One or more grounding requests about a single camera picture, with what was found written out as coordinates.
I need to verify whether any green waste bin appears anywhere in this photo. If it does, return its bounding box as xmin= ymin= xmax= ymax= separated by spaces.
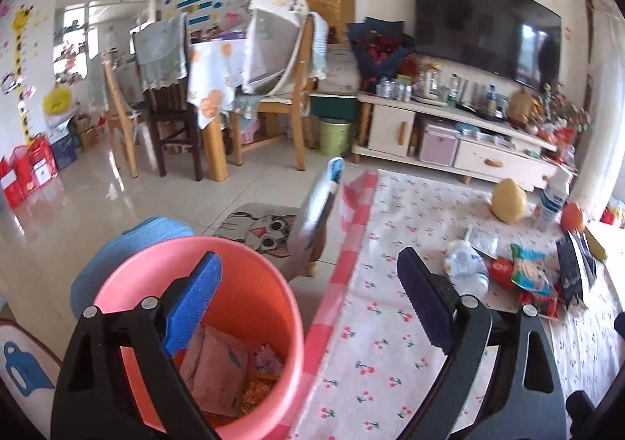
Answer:
xmin=319 ymin=118 xmax=352 ymax=157

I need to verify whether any dark wrapped flower bouquet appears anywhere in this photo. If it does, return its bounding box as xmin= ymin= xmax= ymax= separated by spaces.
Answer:
xmin=346 ymin=17 xmax=414 ymax=93

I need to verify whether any black flat television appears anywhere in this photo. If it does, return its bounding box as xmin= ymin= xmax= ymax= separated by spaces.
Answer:
xmin=414 ymin=0 xmax=561 ymax=91

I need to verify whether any white yogurt pouch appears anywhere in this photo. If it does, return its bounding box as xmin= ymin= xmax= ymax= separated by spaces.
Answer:
xmin=444 ymin=224 xmax=489 ymax=300

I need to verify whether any yellow pear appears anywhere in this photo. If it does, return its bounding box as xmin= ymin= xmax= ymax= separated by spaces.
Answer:
xmin=491 ymin=179 xmax=528 ymax=224

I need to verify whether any pink storage box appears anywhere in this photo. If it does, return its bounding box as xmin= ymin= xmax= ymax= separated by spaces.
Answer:
xmin=418 ymin=120 xmax=460 ymax=166

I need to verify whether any blue white stool cushion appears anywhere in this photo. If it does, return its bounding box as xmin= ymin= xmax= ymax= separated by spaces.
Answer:
xmin=281 ymin=157 xmax=344 ymax=281

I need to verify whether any grey wipes packet feather print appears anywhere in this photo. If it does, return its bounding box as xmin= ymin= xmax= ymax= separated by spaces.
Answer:
xmin=179 ymin=326 xmax=249 ymax=418

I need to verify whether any blue white bag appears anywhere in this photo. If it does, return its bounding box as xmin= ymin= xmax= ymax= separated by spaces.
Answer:
xmin=556 ymin=231 xmax=596 ymax=312

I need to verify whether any cherry print tablecloth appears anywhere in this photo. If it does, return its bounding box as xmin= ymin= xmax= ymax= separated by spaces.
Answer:
xmin=265 ymin=170 xmax=624 ymax=439

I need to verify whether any dark wooden chair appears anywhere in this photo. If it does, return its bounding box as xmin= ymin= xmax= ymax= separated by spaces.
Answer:
xmin=131 ymin=11 xmax=206 ymax=182

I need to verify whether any yellow banana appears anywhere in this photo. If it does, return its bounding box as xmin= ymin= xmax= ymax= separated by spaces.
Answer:
xmin=585 ymin=226 xmax=607 ymax=262

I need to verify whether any pink plastic bucket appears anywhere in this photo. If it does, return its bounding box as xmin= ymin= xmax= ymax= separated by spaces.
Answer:
xmin=94 ymin=236 xmax=304 ymax=439

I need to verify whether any white electric kettle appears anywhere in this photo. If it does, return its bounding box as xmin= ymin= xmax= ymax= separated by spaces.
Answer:
xmin=415 ymin=64 xmax=446 ymax=106

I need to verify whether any dining table with orange cloth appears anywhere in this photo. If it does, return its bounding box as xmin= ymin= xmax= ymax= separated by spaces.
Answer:
xmin=187 ymin=39 xmax=257 ymax=182

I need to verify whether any yellow snack wrapper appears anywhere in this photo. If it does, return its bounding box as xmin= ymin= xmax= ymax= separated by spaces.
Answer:
xmin=241 ymin=372 xmax=281 ymax=416

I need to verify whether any red apple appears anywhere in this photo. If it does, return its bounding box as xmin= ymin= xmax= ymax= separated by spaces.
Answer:
xmin=561 ymin=202 xmax=585 ymax=233

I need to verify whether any cat print floor mat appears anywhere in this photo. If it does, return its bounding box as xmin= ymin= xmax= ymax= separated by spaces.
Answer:
xmin=214 ymin=203 xmax=300 ymax=259

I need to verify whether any cartoon face snack packet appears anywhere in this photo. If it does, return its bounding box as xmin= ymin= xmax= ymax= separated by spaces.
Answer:
xmin=511 ymin=243 xmax=554 ymax=297

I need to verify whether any red black snack wrapper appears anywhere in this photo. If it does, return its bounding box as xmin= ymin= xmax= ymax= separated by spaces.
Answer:
xmin=488 ymin=258 xmax=559 ymax=319

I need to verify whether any white milk bottle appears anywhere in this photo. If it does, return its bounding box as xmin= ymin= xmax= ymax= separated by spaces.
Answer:
xmin=533 ymin=166 xmax=572 ymax=231

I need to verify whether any white lace curtain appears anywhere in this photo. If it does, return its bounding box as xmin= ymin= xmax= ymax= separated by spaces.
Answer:
xmin=570 ymin=0 xmax=624 ymax=220

